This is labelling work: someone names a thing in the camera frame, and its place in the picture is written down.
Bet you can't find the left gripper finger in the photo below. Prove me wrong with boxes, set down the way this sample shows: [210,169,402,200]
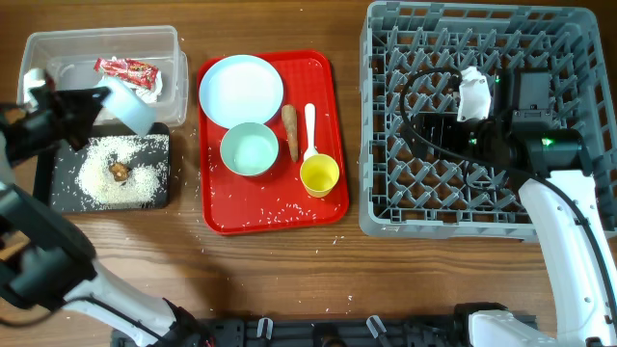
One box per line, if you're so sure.
[30,86,111,114]
[51,108,99,150]

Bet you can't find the small light blue bowl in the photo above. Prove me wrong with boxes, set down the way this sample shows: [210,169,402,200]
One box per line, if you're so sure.
[94,77,156,136]

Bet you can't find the brown food scrap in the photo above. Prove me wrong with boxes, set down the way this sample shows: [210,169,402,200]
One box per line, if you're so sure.
[109,162,131,182]

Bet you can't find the red snack wrapper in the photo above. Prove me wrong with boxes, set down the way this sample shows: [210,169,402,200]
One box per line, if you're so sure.
[94,58,159,90]

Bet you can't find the white napkin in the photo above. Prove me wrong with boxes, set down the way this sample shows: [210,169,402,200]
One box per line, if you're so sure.
[95,71,165,105]

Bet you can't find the large light blue plate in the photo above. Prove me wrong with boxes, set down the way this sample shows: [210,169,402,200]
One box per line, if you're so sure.
[199,55,284,129]

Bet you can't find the mint green bowl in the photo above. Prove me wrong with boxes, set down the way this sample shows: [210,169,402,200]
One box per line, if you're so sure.
[220,122,280,176]

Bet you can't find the brown carrot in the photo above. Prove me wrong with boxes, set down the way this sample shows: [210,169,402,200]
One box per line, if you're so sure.
[282,104,299,162]

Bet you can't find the white plastic spoon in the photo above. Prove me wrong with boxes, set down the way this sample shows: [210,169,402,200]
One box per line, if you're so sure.
[304,103,317,160]

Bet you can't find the yellow plastic cup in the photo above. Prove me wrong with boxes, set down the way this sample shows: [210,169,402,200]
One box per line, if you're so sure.
[300,154,340,198]

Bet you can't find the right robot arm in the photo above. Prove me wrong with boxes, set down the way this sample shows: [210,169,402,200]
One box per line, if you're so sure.
[400,67,616,346]

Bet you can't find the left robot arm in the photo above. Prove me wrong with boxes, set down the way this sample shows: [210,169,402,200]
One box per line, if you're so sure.
[1,85,215,346]

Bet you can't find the grey dishwasher rack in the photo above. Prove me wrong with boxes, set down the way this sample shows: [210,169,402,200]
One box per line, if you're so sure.
[359,1,616,242]

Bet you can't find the clear plastic bin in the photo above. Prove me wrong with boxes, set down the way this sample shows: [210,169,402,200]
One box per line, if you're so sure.
[17,25,189,127]

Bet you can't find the black plastic tray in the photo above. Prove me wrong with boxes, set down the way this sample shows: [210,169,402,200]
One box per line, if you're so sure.
[31,122,173,215]

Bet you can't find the red serving tray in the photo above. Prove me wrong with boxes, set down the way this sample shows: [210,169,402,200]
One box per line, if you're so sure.
[197,50,349,236]

